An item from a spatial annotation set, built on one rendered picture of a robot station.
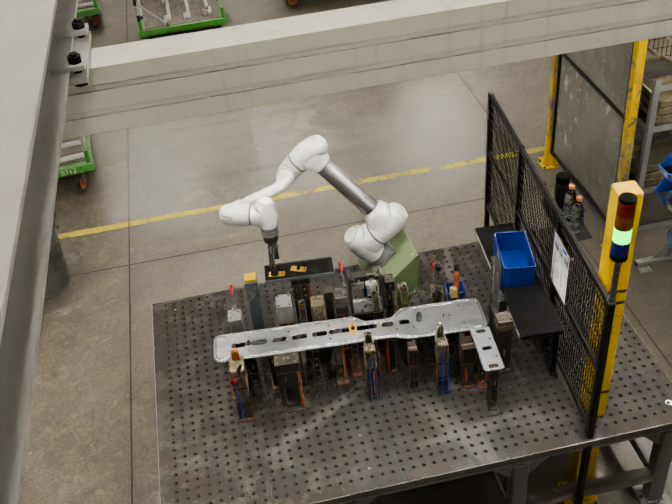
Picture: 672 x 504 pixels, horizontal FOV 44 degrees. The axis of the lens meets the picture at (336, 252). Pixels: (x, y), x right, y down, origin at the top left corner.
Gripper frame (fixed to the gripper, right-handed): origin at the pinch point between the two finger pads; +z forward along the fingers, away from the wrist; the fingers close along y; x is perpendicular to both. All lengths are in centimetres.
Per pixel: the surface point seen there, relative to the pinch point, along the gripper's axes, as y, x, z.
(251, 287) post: 3.8, -13.6, 11.0
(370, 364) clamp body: 48, 47, 27
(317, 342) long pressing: 35.6, 21.1, 22.1
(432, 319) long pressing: 23, 79, 22
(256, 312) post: 3.2, -13.6, 29.3
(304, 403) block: 51, 12, 49
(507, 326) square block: 34, 115, 19
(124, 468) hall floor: 31, -103, 122
